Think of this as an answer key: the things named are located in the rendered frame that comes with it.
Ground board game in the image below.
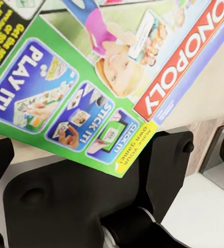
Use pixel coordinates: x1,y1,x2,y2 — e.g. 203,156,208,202
0,0,224,178

